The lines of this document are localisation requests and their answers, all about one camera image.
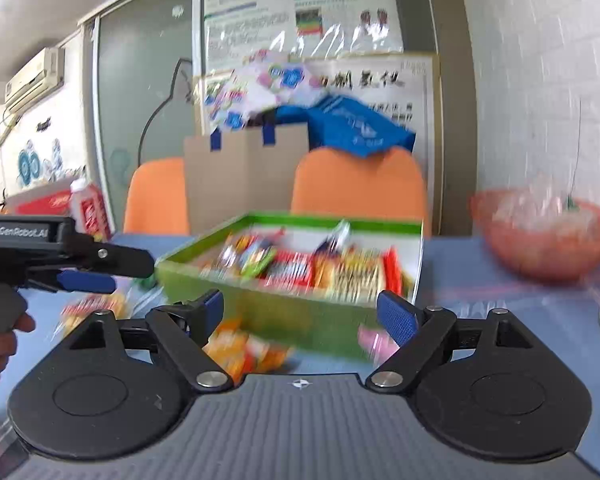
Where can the person's left hand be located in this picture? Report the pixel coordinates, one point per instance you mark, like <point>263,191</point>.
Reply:
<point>2,355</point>

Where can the clear plastic bag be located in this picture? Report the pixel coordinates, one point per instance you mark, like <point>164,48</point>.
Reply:
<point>540,205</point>

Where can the blue plastic bag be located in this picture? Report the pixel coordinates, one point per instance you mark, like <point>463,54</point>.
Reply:
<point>355,125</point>

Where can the blue tablecloth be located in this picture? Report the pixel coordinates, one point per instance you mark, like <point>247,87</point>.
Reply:
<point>505,305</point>

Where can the orange chair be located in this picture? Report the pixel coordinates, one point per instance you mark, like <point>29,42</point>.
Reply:
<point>360,185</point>
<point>155,195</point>

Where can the red cracker box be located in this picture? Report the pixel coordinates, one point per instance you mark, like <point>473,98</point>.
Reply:
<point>45,205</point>

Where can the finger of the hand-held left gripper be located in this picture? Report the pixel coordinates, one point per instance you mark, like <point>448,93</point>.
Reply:
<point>87,282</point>
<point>120,261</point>

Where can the white air conditioner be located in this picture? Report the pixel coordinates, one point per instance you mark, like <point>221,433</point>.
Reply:
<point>32,80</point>

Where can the pink snack packet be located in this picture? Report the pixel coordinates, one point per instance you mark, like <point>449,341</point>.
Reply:
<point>377,345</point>

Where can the small green packet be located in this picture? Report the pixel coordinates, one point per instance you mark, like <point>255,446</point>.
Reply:
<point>147,283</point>

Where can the yellow clear snack packet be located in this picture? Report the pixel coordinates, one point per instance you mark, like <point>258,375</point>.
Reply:
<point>92,307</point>

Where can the wall poster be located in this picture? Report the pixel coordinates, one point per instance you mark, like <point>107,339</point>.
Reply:
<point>280,5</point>

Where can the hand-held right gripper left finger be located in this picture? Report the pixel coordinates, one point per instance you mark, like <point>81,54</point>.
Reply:
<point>212,306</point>

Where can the frosted glass door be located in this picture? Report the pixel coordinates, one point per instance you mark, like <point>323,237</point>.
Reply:
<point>130,60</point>

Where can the orange brown snack packet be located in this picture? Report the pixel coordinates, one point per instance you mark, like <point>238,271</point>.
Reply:
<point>245,352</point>

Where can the floral cloth bag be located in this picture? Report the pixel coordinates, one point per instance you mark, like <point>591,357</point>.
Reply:
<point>275,82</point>

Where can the green cardboard box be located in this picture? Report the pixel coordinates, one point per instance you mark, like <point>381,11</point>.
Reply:
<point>280,317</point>

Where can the white bottle with red label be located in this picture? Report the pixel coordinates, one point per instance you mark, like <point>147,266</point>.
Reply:
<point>90,210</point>

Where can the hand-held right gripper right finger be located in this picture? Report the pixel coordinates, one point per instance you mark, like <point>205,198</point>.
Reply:
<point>397,317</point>

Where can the pink glass bowl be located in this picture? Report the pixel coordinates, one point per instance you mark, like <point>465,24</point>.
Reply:
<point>545,255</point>

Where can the heap of assorted snack packets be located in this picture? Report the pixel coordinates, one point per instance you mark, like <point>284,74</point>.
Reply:
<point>300,265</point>

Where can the brown cardboard box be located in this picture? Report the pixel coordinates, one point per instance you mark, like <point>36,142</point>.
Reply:
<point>240,180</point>

